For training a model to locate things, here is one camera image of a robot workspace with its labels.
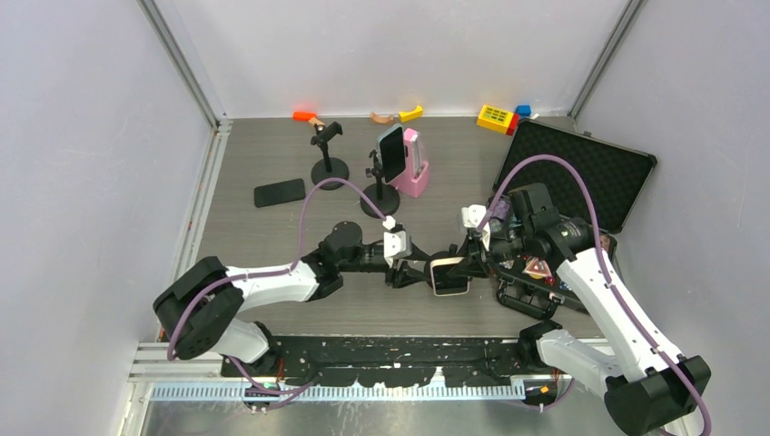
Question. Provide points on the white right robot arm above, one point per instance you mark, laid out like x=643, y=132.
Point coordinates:
x=646, y=383

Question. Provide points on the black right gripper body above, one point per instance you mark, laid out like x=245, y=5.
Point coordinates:
x=477, y=252

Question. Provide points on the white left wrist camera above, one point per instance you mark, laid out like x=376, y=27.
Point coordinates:
x=396, y=241

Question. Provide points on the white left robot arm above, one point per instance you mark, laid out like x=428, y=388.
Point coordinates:
x=199, y=310

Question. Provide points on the black phone stand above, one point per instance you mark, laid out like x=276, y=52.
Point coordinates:
x=385, y=197
x=443, y=259
x=327, y=167

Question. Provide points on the pink wedge stand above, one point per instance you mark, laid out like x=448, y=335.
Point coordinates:
x=414, y=180

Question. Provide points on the orange wooden block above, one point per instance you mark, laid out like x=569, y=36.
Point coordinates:
x=303, y=116

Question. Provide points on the smartphone with cream case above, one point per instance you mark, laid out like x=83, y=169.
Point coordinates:
x=443, y=286

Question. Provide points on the red triangle game piece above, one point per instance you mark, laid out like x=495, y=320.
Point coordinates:
x=537, y=268

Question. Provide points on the black foam-lined case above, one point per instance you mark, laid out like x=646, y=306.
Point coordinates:
x=566, y=191

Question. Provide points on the tan arch block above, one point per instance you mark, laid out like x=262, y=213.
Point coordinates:
x=382, y=118

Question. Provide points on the yellow arch block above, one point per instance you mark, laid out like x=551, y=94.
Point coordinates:
x=407, y=116

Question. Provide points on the blue toy brick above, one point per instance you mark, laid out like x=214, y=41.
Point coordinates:
x=523, y=110

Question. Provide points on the purple poker chip stack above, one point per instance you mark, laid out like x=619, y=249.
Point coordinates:
x=501, y=211

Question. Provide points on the yellow toy brick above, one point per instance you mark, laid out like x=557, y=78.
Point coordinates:
x=493, y=118

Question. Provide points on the smartphone with clear case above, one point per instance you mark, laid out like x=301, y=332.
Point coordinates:
x=392, y=153

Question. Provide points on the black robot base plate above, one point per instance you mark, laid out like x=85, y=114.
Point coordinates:
x=391, y=361

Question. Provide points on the black smartphone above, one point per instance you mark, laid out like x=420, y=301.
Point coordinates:
x=279, y=193

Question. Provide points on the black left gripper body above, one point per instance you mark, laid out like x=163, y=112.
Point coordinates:
x=391, y=272

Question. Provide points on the red toy brick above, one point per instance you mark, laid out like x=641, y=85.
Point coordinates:
x=512, y=125

